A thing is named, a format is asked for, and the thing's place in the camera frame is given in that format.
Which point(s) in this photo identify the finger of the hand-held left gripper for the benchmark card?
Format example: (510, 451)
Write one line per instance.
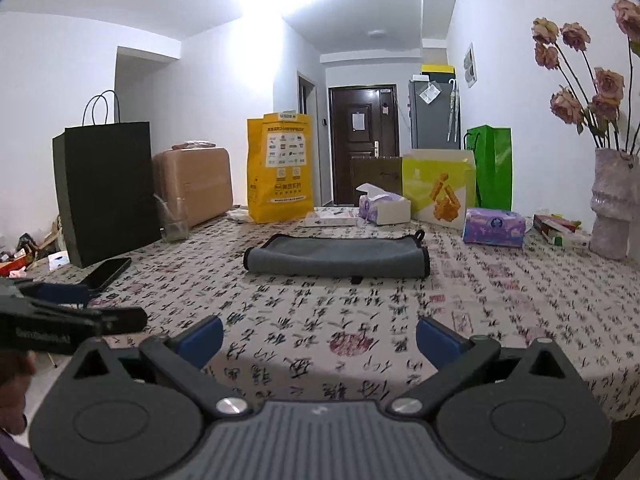
(60, 293)
(125, 320)

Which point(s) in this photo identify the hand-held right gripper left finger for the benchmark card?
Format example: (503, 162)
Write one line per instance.
(202, 341)

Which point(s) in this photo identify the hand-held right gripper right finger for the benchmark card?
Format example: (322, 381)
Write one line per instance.
(439, 342)

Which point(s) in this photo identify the grey towel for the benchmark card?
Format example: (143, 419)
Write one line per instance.
(335, 257)

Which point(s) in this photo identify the person's left forearm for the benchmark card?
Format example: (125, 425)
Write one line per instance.
(15, 385)

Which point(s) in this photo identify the black smartphone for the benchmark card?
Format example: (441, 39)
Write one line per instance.
(106, 273)

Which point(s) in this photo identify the floor clutter pile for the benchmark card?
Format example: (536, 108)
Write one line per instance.
(25, 255)

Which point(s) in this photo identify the calligraphy printed tablecloth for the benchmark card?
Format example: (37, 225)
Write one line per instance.
(375, 320)

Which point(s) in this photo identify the clear glass cup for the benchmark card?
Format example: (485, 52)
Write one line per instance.
(173, 225)

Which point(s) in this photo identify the black paper bag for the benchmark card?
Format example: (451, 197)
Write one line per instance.
(107, 190)

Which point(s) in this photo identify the purple tissue pack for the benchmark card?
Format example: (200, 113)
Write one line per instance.
(492, 227)

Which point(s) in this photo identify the white plastic bag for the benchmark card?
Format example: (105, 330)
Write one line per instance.
(239, 215)

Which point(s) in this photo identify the white purple tissue box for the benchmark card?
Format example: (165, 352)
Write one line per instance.
(385, 208)

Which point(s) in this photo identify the tan suitcase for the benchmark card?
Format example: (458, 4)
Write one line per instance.
(195, 185)

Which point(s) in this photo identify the yellow snack print bag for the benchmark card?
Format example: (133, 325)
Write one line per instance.
(440, 185)

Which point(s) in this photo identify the red box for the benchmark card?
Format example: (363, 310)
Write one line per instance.
(550, 222)

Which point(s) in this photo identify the flat white box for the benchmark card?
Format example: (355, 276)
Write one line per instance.
(330, 218)

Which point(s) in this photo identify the white green box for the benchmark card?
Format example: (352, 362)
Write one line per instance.
(570, 241)

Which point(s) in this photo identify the brown paper bag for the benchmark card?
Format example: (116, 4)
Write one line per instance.
(376, 175)

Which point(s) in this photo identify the green shopping bag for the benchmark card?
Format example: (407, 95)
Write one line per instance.
(494, 165)

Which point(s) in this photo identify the yellow shopping bag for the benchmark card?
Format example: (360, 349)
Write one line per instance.
(280, 170)

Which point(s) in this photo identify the dark brown door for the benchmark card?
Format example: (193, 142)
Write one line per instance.
(362, 160)

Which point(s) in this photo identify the pale textured vase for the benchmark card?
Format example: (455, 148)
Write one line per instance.
(610, 210)

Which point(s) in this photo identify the grey refrigerator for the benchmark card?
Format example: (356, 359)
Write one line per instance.
(430, 120)

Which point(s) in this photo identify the white folded umbrella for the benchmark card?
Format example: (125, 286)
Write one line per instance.
(452, 110)

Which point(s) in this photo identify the paper notice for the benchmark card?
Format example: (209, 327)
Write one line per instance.
(358, 121)

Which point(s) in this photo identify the yellow black box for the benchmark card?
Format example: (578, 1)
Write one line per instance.
(438, 71)

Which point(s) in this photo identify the dried pink roses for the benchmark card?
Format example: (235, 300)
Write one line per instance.
(607, 85)

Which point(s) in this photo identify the round ceiling light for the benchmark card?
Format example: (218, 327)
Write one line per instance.
(377, 33)

